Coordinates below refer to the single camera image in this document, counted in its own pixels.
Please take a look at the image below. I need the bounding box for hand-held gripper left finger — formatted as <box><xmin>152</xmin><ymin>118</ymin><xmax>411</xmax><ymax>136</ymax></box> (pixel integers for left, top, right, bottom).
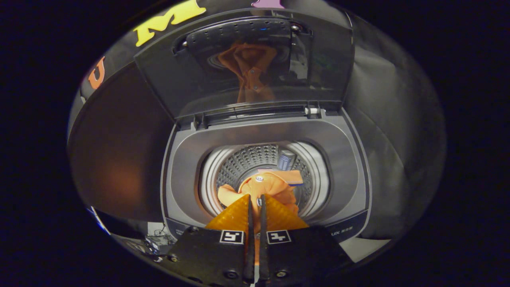
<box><xmin>157</xmin><ymin>194</ymin><xmax>255</xmax><ymax>284</ymax></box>

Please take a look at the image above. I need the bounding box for washing machine lid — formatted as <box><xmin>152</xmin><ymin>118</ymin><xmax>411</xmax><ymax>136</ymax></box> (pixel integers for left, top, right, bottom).
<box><xmin>133</xmin><ymin>8</ymin><xmax>355</xmax><ymax>120</ymax></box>

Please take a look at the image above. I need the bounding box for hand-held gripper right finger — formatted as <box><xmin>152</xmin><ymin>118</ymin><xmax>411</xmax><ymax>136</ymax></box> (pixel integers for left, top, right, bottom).
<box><xmin>257</xmin><ymin>194</ymin><xmax>353</xmax><ymax>285</ymax></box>

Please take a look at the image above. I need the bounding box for orange polo shirt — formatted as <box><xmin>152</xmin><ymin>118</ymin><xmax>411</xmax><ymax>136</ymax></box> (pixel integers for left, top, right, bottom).
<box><xmin>217</xmin><ymin>169</ymin><xmax>304</xmax><ymax>263</ymax></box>

